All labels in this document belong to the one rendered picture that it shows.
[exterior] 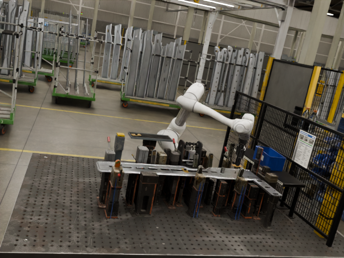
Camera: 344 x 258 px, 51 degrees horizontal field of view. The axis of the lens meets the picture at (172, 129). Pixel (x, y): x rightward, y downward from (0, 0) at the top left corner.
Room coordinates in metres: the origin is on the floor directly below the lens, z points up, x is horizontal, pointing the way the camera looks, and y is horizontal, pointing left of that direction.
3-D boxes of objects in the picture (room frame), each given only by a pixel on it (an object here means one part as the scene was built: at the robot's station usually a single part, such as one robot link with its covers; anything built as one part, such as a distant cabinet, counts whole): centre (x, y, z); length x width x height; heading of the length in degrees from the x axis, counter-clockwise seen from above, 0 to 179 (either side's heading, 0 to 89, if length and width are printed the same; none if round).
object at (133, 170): (2.75, -0.15, 1.00); 1.38 x 0.22 x 0.02; 111
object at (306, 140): (3.04, -1.15, 1.30); 0.23 x 0.02 x 0.31; 21
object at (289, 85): (5.23, -1.50, 1.00); 1.34 x 0.14 x 2.00; 17
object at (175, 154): (2.94, -0.06, 0.89); 0.13 x 0.11 x 0.38; 21
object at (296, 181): (3.28, -0.93, 1.01); 0.90 x 0.22 x 0.03; 21
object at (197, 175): (2.62, -0.29, 0.87); 0.12 x 0.09 x 0.35; 21
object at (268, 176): (2.91, -0.90, 0.88); 0.08 x 0.08 x 0.36; 21
